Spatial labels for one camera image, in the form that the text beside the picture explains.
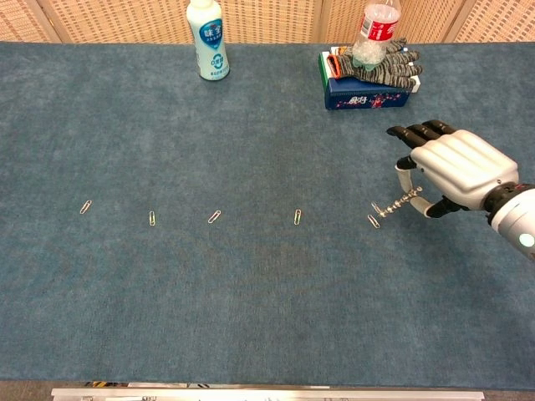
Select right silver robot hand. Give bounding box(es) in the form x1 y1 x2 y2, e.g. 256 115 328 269
385 119 520 220

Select metal magnetic bar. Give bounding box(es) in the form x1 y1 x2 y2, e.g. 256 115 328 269
378 187 423 218

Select dark blue carton box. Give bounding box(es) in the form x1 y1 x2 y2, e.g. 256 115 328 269
324 76 413 111

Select grey striped knit glove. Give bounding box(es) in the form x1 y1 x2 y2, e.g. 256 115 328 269
325 38 423 89

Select clear bottle with red label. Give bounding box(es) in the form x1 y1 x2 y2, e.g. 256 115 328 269
351 0 402 70

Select white yogurt drink bottle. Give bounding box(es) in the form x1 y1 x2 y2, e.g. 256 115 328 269
185 0 232 82

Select woven rattan folding screen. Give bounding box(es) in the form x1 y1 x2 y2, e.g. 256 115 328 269
0 0 535 45

